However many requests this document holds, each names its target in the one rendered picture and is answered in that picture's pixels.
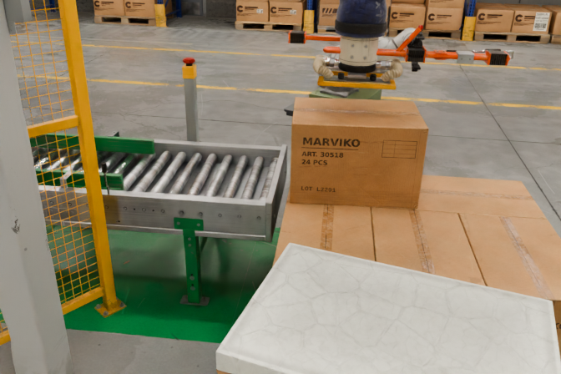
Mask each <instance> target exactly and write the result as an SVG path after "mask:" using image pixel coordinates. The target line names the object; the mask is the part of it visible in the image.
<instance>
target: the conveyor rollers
mask: <svg viewBox="0 0 561 374"><path fill-rule="evenodd" d="M31 148H32V153H33V157H34V156H37V157H34V158H33V162H34V163H36V162H37V161H38V160H39V157H40V162H41V166H42V169H45V168H46V167H47V166H48V165H50V160H51V161H53V160H55V159H57V158H58V157H59V156H60V155H62V154H63V153H64V152H66V149H61V150H59V156H58V151H56V150H58V149H54V150H52V148H39V149H38V150H36V149H37V147H35V148H33V147H31ZM35 150H36V151H35ZM51 150H52V151H51ZM34 151H35V152H34ZM48 151H49V152H50V151H51V152H52V153H49V156H50V160H49V156H48V154H47V153H48ZM53 151H55V152H53ZM80 152H81V151H80V150H79V149H70V150H69V151H68V152H66V153H65V154H64V155H63V156H61V157H60V161H61V166H62V167H64V166H65V165H66V164H67V163H68V162H69V159H70V161H71V160H72V159H73V158H74V157H75V156H77V154H79V153H80ZM38 153H39V155H40V154H43V155H40V156H39V157H38ZM68 153H69V156H70V155H72V156H70V157H68ZM45 154H47V155H46V156H44V155H45ZM74 154H76V155H74ZM110 154H111V152H107V151H100V152H98V153H97V159H98V165H99V164H100V163H102V162H103V161H104V160H105V159H106V158H107V157H108V156H109V155H110ZM125 154H126V153H120V152H115V153H114V154H113V155H112V156H111V157H110V158H109V159H108V160H107V161H106V162H105V163H106V165H107V172H106V173H108V172H109V171H110V170H111V169H112V168H113V167H114V166H115V165H116V164H117V163H118V162H119V161H120V160H121V159H122V158H123V157H124V156H125ZM140 155H141V154H134V153H130V154H129V155H128V156H127V157H126V159H125V160H124V161H123V162H122V163H121V164H120V165H119V166H118V167H117V168H116V169H115V170H114V171H113V172H112V174H124V173H125V172H126V171H127V170H128V169H129V167H130V166H131V165H132V164H133V163H134V162H135V161H136V159H137V158H138V157H139V156H140ZM43 156H44V157H43ZM155 156H156V153H154V154H146V155H145V156H144V157H143V158H142V159H141V160H140V161H139V162H138V163H137V164H136V165H135V167H134V168H133V169H132V170H131V171H130V172H129V174H128V175H127V176H126V177H125V178H124V191H127V190H128V189H129V188H130V186H131V185H132V184H133V183H134V181H135V180H136V179H137V178H138V177H139V176H140V175H141V174H142V172H143V171H144V170H145V169H146V167H147V166H148V165H149V163H150V162H151V161H152V160H153V159H154V157H155ZM42 157H43V158H42ZM64 157H67V158H64ZM170 157H171V153H170V152H169V151H164V152H163V153H162V154H161V155H160V157H159V158H158V159H157V161H156V162H155V163H154V165H153V166H152V167H151V168H150V170H149V171H148V172H147V174H146V175H145V176H144V177H143V178H142V179H141V180H140V182H139V183H138V184H137V185H136V187H135V188H134V189H133V191H136V192H145V191H146V190H147V188H148V187H149V185H150V184H151V183H152V181H153V180H154V178H155V177H156V176H157V174H158V173H159V172H160V171H161V170H162V169H163V167H164V166H165V164H166V163H167V162H168V160H169V159H170ZM41 158H42V159H41ZM62 158H64V159H62ZM185 159H186V153H185V152H179V153H178V155H177V156H176V157H175V159H174V160H173V162H172V163H171V164H170V166H169V168H168V169H167V170H166V171H165V172H164V174H163V175H162V176H161V178H160V179H159V181H158V182H157V184H156V185H155V186H154V188H153V189H152V190H151V191H150V193H161V194H162V193H163V191H164V189H165V188H166V186H167V185H168V183H169V182H170V181H171V180H172V178H173V177H174V175H175V173H176V172H177V170H178V169H179V167H180V166H181V165H182V164H183V162H184V160H185ZM201 159H202V155H201V154H200V153H195V154H194V155H193V157H192V158H191V160H190V161H189V163H188V164H187V165H186V167H185V168H184V170H183V172H182V173H181V175H180V176H179V178H178V179H177V180H176V182H175V183H174V185H173V187H172V188H171V190H170V191H169V193H168V194H173V195H179V194H180V192H181V191H182V189H183V188H184V186H185V185H186V183H187V181H188V180H189V178H190V176H191V175H192V174H193V172H194V171H195V168H196V167H197V165H198V163H199V162H200V161H201ZM216 160H217V156H216V154H210V155H209V157H208V159H207V160H206V161H205V164H204V165H203V167H202V169H201V170H200V172H199V173H198V175H197V177H196V178H195V181H194V182H193V184H192V185H191V187H190V189H189V191H188V192H187V194H186V195H198V193H199V192H200V190H201V188H202V186H203V184H204V182H205V181H206V179H207V177H208V175H209V173H210V171H211V170H212V168H213V166H214V164H215V162H216ZM232 160H233V157H232V156H231V155H229V154H227V155H226V156H225V157H224V159H223V161H222V162H221V164H220V167H219V168H218V170H217V172H216V174H215V177H214V178H213V179H212V181H211V183H210V186H209V188H208V189H207V191H206V193H205V196H209V197H215V196H216V194H217V192H218V190H219V188H220V185H221V183H222V181H223V179H224V177H225V175H226V173H227V171H228V169H229V167H230V165H231V162H232ZM60 161H59V160H56V161H55V162H54V163H52V164H51V165H52V169H58V168H61V166H60ZM81 161H82V157H81V154H80V155H79V156H78V157H77V158H76V159H75V160H73V161H72V162H71V163H70V164H73V165H71V169H72V171H76V170H77V169H78V168H79V167H80V166H81V165H83V163H82V162H81ZM248 161H249V159H248V157H247V156H245V155H243V156H241V157H240V160H239V162H238V164H237V165H236V167H235V171H234V173H233V174H232V176H231V179H230V182H229V183H228V185H227V188H226V190H225V192H224V194H223V197H222V198H233V197H234V195H235V192H236V190H237V187H238V185H239V182H240V180H241V177H242V175H243V173H244V171H245V167H246V165H247V163H248ZM277 161H278V158H273V159H272V160H271V162H270V167H269V169H268V173H267V176H266V178H265V183H264V185H263V189H262V191H261V194H260V198H259V200H266V199H267V195H268V193H269V190H270V185H271V181H272V179H273V175H274V173H275V167H276V164H277ZM40 162H39V161H38V162H37V163H36V164H35V165H37V166H35V165H34V166H35V169H41V166H40V165H39V164H40ZM47 162H49V163H47ZM79 162H81V163H79ZM45 163H46V164H45ZM75 163H77V164H75ZM70 164H69V166H67V167H65V168H64V169H63V170H71V169H70ZM263 164H264V159H263V158H262V157H260V156H259V157H257V158H256V159H255V162H254V165H253V168H252V170H251V172H250V176H249V178H248V180H247V183H246V185H245V188H244V191H243V194H242V196H241V199H246V200H251V198H252V195H253V193H254V190H255V186H256V183H257V181H258V179H259V176H260V172H261V169H262V166H263ZM51 165H50V166H49V167H47V169H51ZM59 170H60V169H59Z"/></svg>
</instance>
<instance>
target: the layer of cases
mask: <svg viewBox="0 0 561 374"><path fill-rule="evenodd" d="M289 243H293V244H297V245H303V246H308V247H311V248H316V249H319V250H326V251H330V252H334V253H338V254H342V255H349V256H353V257H356V258H361V259H364V260H371V261H375V262H379V263H383V264H387V265H394V266H398V267H401V268H406V269H409V270H416V271H421V272H424V273H428V274H432V275H439V276H443V277H447V278H451V279H454V280H459V281H466V282H470V283H473V284H478V285H481V286H488V287H492V288H496V289H500V290H504V291H511V292H515V293H518V294H523V295H526V296H533V297H538V298H541V299H545V300H549V301H552V302H553V312H554V318H555V324H556V331H557V337H558V348H559V355H560V361H561V239H560V237H559V236H558V234H557V232H556V231H555V229H554V228H553V227H552V226H551V224H550V223H549V221H548V220H547V218H546V216H545V215H544V214H543V212H542V211H541V209H540V208H539V207H538V205H537V203H536V202H535V200H534V199H533V197H532V196H531V194H530V193H529V192H528V190H527V189H526V187H525V186H524V184H523V183H522V181H515V180H501V179H475V178H462V177H448V176H435V175H423V176H422V182H421V189H420V195H419V201H418V207H417V209H408V208H390V207H371V206H352V205H315V204H297V203H290V189H289V192H288V196H287V201H286V207H285V212H284V215H283V220H282V224H281V228H280V235H279V239H278V243H277V247H276V251H275V259H274V262H273V266H274V264H275V263H276V262H277V260H278V259H279V257H280V256H281V254H282V252H283V251H284V249H285V248H286V247H287V246H288V244H289ZM273 266H272V267H273Z"/></svg>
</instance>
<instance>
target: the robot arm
mask: <svg viewBox="0 0 561 374"><path fill-rule="evenodd" d="M414 30H415V28H406V29H404V30H403V31H402V32H401V33H399V34H398V35H397V36H396V37H395V38H394V39H392V40H388V38H384V37H379V41H378V48H384V49H398V48H399V47H400V46H401V44H402V43H403V42H404V41H405V40H406V39H407V38H408V37H409V36H410V35H411V34H412V33H413V32H414ZM424 39H425V38H424V37H423V35H422V31H421V32H420V33H419V34H418V35H417V36H416V37H415V38H414V39H413V40H412V41H411V42H410V43H409V44H408V45H407V46H422V42H423V40H424ZM329 58H336V59H339V53H330V56H329ZM392 58H398V59H399V58H401V57H396V56H378V55H377V61H381V60H388V59H392ZM411 63H412V72H417V70H418V69H421V67H420V65H419V64H418V62H411ZM320 87H321V88H323V89H321V90H320V93H321V94H330V95H335V96H338V97H342V98H347V97H348V96H350V95H351V94H353V93H355V92H358V91H359V89H358V88H349V87H334V86H320Z"/></svg>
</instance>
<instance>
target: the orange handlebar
mask: <svg viewBox="0 0 561 374"><path fill-rule="evenodd" d="M306 40H319V41H337V42H340V40H341V37H336V36H316V35H306ZM380 50H381V51H380ZM382 50H383V51H382ZM385 50H386V51H385ZM323 51H324V52H325V53H341V49H340V47H331V46H327V47H324V48H323ZM377 55H378V56H396V57H406V50H402V51H401V52H398V51H396V49H384V48H379V49H378V50H377ZM426 58H435V59H437V60H447V59H457V58H458V55H457V54H456V53H455V52H446V51H445V50H434V51H427V52H426ZM474 60H482V61H488V56H486V54H485V53H475V54H474Z"/></svg>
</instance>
